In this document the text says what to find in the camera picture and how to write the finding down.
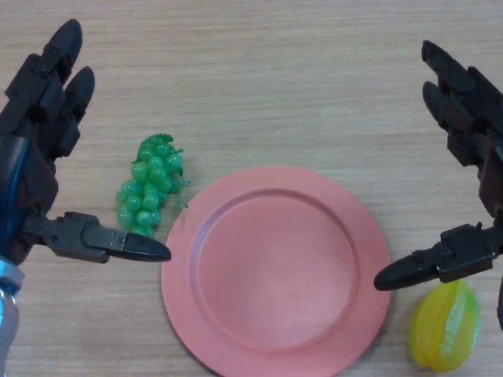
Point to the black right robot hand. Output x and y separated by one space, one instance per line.
487 157

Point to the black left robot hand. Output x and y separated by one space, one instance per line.
31 165

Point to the yellow starfruit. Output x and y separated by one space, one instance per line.
436 330

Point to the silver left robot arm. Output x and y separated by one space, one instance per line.
8 314

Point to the pink round plate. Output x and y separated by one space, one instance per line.
275 275

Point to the green grape bunch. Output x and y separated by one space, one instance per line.
145 188

